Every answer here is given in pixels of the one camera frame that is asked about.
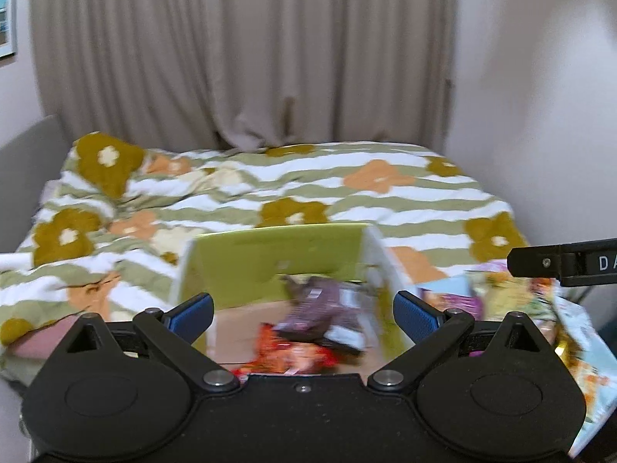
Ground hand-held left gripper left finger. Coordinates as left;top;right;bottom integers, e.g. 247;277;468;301
65;293;240;394

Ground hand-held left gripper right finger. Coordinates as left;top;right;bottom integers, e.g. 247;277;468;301
369;292;545;391

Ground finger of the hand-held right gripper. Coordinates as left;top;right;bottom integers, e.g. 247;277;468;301
507;244;566;279

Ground green and white box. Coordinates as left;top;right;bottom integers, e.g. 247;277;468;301
169;223;416;378

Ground yellow green snack packet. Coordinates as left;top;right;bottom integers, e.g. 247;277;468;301
471;259;566;348

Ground purple chip packet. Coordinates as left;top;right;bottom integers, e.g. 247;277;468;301
417;277;486;320

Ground dark purple snack packet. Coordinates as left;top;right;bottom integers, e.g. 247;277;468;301
272;275;368;356

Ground gold wrapper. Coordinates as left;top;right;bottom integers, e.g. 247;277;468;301
554;341;580;368

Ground orange red snack packet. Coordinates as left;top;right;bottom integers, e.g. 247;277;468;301
231;323;339;378

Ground floral striped blanket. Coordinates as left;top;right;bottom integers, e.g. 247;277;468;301
0;131;531;383

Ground pink cloth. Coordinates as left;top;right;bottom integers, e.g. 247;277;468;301
10;330;68;363

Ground grey upholstered headboard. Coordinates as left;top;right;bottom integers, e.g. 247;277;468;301
0;115;74;254

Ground beige curtain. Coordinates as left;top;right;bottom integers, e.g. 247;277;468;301
29;0;459;151

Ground framed wall poster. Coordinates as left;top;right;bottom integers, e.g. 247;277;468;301
0;0;19;61

